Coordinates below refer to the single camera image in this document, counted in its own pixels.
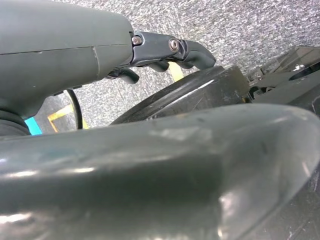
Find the yellow floor tape strip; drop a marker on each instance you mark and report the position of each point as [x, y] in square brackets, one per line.
[176, 73]

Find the blue metal shelf rack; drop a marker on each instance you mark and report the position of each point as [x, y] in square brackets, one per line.
[33, 127]

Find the black round joint disc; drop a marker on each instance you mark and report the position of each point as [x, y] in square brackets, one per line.
[200, 89]

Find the yellow floor tape frame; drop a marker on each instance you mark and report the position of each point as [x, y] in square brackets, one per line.
[60, 112]

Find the black perforated bracket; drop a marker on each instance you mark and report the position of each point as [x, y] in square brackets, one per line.
[287, 89]

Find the black robot body panel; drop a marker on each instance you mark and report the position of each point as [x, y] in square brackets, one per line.
[300, 218]

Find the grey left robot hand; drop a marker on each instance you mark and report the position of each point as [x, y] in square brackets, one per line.
[50, 49]

